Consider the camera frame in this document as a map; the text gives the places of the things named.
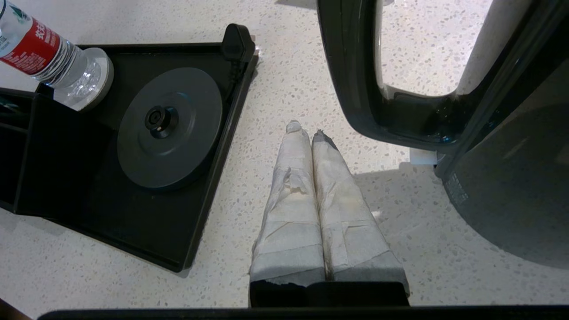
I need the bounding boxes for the white round coaster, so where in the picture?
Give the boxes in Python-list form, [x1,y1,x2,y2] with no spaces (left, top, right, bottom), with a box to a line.
[53,47,115,112]

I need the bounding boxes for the black compartment organizer box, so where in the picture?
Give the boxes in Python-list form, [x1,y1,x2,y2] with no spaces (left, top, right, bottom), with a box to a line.
[0,87,114,214]

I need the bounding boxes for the black round kettle base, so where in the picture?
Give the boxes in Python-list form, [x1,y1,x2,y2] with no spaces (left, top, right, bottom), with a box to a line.
[116,68,223,191]

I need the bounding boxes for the black electric kettle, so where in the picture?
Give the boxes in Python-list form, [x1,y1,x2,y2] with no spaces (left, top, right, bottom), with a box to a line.
[317,0,569,270]

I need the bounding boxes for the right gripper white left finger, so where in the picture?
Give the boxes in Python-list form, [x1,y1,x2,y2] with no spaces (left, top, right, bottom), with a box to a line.
[249,120,327,285]

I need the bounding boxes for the water bottle on tray red cap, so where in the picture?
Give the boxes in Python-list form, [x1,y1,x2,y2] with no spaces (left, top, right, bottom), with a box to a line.
[0,0,104,108]

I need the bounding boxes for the black power plug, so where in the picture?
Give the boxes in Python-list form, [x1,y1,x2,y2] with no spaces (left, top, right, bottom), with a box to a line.
[221,24,256,94]

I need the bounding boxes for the black serving tray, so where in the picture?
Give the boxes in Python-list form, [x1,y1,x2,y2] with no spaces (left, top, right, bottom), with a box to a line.
[0,42,260,273]

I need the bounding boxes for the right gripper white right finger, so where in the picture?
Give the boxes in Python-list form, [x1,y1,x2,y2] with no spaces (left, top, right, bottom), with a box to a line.
[311,130,409,296]

